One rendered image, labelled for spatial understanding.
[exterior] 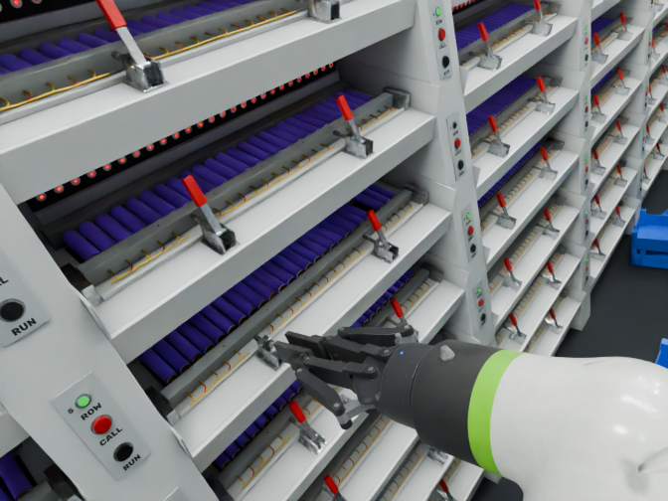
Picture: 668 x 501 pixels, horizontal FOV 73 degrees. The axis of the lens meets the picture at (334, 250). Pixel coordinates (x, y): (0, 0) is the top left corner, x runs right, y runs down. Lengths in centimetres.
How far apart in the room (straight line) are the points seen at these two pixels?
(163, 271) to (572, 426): 41
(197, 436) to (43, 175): 34
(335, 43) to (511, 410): 49
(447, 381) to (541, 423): 8
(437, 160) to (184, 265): 51
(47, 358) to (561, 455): 41
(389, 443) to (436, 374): 61
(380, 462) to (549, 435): 66
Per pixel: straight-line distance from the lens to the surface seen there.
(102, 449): 54
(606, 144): 203
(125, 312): 51
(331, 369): 48
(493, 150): 109
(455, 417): 36
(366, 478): 94
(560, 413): 32
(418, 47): 80
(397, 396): 41
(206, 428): 61
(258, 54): 55
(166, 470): 59
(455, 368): 37
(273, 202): 60
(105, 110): 47
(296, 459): 77
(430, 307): 94
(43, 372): 49
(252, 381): 63
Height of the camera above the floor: 129
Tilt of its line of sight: 29 degrees down
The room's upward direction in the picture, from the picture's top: 18 degrees counter-clockwise
